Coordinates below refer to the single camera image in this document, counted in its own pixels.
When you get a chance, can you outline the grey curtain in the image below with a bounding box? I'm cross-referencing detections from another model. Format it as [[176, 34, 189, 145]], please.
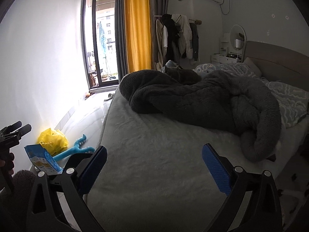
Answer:
[[115, 0, 128, 82]]

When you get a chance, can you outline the beige upholstered headboard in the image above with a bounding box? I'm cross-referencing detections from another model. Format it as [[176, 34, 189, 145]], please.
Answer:
[[242, 41, 309, 91]]

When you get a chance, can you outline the grey pillow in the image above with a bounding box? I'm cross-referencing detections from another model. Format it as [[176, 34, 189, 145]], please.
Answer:
[[244, 58, 262, 78]]

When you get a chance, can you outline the orange floor object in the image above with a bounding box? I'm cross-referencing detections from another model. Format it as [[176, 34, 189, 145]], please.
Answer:
[[85, 93, 94, 100]]

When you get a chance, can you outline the blue snack bag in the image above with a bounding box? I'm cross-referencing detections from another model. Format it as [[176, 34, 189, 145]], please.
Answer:
[[25, 144, 63, 175]]

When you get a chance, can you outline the white dressing table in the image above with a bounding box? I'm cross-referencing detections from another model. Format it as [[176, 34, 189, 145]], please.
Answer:
[[211, 33, 241, 64]]

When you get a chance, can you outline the person's left hand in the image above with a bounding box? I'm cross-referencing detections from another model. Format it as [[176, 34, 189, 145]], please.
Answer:
[[0, 152, 15, 175]]

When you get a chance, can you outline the round vanity mirror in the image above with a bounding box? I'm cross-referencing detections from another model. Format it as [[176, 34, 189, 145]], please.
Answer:
[[230, 25, 246, 50]]

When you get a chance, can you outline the clothes rack with garments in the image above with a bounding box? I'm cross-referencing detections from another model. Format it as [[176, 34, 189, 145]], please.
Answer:
[[154, 14, 202, 70]]

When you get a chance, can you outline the yellow plastic bag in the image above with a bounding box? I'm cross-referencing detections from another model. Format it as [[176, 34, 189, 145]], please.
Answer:
[[37, 128, 69, 156]]

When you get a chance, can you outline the grey bed mattress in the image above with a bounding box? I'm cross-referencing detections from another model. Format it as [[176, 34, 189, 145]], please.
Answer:
[[87, 92, 308, 231]]

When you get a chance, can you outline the grey fleece sleeve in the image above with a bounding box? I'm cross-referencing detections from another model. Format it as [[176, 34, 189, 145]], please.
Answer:
[[1, 170, 36, 231]]

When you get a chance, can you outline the blue plush dinosaur toy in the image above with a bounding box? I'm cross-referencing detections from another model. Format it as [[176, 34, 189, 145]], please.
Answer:
[[53, 134, 95, 161]]

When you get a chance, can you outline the yellow curtain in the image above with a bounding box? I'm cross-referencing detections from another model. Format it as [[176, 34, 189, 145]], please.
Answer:
[[124, 0, 151, 73]]

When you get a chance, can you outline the grey cat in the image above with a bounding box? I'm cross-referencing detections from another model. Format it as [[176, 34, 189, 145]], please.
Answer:
[[162, 66, 201, 85]]

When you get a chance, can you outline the grey slipper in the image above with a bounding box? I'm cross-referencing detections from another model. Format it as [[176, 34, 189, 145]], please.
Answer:
[[104, 93, 115, 102]]

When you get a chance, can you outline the black framed window door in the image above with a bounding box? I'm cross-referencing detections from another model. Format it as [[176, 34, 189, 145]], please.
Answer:
[[82, 0, 118, 90]]

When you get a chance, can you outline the dark grey fleece blanket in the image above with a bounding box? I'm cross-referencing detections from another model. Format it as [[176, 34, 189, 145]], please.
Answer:
[[119, 70, 281, 162]]

